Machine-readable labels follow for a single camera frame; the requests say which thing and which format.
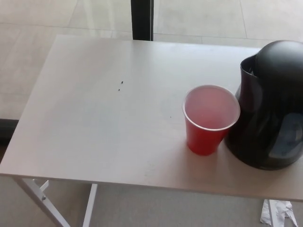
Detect black vertical pillar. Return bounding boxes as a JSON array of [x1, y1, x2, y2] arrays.
[[131, 0, 154, 40]]

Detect white metal table leg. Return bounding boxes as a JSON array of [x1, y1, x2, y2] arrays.
[[21, 178, 69, 227], [82, 183, 98, 227]]

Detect black electric kettle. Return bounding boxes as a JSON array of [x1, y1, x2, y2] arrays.
[[223, 40, 303, 170]]

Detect red plastic cup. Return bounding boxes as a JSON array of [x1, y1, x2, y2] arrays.
[[181, 85, 241, 157]]

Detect crumpled white paper scrap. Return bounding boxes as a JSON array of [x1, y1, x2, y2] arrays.
[[259, 199, 299, 227]]

